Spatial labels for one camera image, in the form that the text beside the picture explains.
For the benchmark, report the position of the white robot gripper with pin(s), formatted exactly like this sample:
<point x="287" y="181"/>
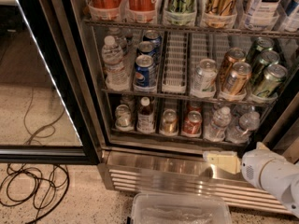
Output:
<point x="251" y="167"/>

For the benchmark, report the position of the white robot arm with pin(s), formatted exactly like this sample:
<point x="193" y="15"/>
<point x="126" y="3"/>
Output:
<point x="289" y="197"/>

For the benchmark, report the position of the clear water bottle bottom shelf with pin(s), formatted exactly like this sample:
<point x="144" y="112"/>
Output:
<point x="215" y="130"/>

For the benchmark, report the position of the clear water bottle shelf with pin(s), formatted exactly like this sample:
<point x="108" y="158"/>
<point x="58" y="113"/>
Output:
<point x="215" y="130"/>
<point x="112" y="55"/>

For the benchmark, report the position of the gold can bottom shelf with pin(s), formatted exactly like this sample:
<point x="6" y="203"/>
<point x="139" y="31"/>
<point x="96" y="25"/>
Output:
<point x="169" y="122"/>

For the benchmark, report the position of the brown glass drink bottle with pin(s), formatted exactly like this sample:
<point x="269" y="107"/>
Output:
<point x="145" y="116"/>

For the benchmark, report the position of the stainless steel fridge base grille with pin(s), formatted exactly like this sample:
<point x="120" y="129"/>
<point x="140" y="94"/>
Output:
<point x="138" y="172"/>

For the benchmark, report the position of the empty white shelf glide tray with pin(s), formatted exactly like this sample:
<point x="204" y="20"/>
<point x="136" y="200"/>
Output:
<point x="175" y="63"/>

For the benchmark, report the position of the clear water bottle middle shelf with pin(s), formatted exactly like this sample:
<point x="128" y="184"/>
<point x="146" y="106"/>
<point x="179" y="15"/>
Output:
<point x="112" y="55"/>

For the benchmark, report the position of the glass fridge door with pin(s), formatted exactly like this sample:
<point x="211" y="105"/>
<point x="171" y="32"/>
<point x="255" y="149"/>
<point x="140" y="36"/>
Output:
<point x="44" y="116"/>

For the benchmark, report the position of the red soda can front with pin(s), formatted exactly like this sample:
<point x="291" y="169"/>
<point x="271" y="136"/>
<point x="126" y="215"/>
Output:
<point x="192" y="124"/>

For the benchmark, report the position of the gold can front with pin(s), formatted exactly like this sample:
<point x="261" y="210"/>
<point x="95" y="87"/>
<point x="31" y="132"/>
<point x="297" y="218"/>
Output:
<point x="233" y="83"/>

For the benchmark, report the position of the white silver can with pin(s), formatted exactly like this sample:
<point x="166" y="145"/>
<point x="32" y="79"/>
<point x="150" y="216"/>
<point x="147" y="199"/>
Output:
<point x="204" y="79"/>

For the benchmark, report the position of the green can front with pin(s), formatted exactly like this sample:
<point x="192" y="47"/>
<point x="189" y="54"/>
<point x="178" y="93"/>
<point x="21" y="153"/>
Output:
<point x="268" y="82"/>

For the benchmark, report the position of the green can middle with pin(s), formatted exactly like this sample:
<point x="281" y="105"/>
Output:
<point x="265" y="58"/>

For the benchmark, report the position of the gold can back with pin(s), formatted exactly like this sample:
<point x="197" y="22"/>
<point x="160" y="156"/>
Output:
<point x="232" y="56"/>

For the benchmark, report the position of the green can back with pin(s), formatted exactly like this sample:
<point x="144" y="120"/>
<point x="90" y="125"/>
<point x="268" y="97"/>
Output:
<point x="258" y="45"/>

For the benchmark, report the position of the clear plastic storage bin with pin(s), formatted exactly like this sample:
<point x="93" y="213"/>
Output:
<point x="158" y="208"/>

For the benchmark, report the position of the blue pepsi can front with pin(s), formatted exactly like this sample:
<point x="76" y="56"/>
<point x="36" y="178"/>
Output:
<point x="145" y="73"/>

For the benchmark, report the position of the blue pepsi can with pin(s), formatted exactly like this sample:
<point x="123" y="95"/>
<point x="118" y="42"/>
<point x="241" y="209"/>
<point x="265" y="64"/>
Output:
<point x="145" y="73"/>
<point x="154" y="37"/>
<point x="146" y="48"/>

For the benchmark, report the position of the white can bottom left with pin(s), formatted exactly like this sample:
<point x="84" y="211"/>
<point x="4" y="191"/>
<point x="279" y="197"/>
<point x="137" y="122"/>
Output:
<point x="123" y="116"/>

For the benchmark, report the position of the gold tall can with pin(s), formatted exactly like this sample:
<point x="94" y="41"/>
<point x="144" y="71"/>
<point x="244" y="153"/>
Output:
<point x="219" y="14"/>

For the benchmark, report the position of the blue pepsi can middle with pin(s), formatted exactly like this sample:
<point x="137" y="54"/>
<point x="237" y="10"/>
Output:
<point x="146" y="48"/>

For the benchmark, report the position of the blue pepsi can back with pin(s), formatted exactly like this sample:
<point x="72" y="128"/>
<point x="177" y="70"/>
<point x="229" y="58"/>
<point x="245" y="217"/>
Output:
<point x="154" y="37"/>

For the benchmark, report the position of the white blue tall can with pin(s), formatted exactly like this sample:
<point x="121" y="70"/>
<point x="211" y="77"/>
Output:
<point x="260" y="13"/>

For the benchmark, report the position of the green tall can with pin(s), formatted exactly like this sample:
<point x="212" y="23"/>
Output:
<point x="180" y="12"/>

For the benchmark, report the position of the orange tall can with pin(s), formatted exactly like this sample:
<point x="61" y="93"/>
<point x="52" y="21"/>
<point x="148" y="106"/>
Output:
<point x="105" y="10"/>
<point x="142" y="11"/>

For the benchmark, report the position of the orange tall can left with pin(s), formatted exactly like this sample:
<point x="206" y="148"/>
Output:
<point x="105" y="10"/>

